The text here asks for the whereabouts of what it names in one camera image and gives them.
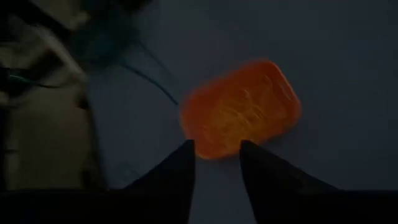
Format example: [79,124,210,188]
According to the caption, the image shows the teal rubber band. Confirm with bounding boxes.
[119,40,180,106]

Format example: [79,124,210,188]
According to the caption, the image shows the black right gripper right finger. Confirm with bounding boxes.
[239,139,341,224]

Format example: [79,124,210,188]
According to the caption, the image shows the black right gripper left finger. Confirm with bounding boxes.
[123,139,196,224]

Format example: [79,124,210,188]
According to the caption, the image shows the orange plastic basket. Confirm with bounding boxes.
[178,58,303,161]

